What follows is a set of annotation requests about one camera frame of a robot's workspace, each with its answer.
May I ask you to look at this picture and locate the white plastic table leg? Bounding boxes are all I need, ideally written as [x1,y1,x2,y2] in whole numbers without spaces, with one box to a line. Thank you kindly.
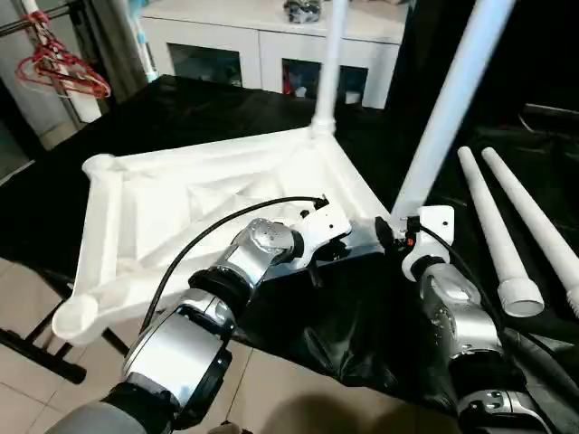
[456,146,546,317]
[309,0,350,142]
[391,0,517,219]
[480,147,579,320]

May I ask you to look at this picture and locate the white plastic table top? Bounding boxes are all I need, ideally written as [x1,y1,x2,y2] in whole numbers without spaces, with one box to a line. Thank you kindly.
[52,126,393,347]

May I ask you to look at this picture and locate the black work surface mat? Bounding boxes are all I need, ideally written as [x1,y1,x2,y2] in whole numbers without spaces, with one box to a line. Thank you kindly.
[0,71,579,417]

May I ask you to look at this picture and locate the dark patterned object on cabinet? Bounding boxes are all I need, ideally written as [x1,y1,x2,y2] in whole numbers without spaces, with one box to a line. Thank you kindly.
[283,0,324,24]

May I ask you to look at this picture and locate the white glass door cabinet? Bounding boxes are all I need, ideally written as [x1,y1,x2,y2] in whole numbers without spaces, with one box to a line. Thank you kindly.
[139,0,407,110]

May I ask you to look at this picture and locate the grey curtain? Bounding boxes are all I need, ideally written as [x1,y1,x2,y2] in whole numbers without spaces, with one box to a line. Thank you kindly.
[79,0,151,99]

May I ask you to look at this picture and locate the red clothes hangers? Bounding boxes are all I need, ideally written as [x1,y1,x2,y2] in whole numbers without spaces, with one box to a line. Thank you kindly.
[15,12,112,99]

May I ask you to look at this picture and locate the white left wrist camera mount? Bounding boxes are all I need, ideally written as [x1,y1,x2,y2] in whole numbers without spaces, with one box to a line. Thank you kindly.
[289,202,352,269]

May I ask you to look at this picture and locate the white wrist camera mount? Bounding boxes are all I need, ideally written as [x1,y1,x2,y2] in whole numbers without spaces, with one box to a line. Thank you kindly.
[289,202,352,269]
[400,205,456,282]

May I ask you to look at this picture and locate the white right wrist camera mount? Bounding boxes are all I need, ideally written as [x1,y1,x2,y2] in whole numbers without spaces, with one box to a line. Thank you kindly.
[400,205,456,282]

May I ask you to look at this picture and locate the black left wrist camera cable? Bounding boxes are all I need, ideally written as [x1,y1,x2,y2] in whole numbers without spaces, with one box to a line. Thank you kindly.
[138,193,329,336]

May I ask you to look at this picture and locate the black metal frame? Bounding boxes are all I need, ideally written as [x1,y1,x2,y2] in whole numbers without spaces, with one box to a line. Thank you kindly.
[523,102,579,133]

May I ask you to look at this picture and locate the metal clothes rail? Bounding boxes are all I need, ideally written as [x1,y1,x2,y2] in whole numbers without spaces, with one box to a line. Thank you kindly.
[0,4,87,38]

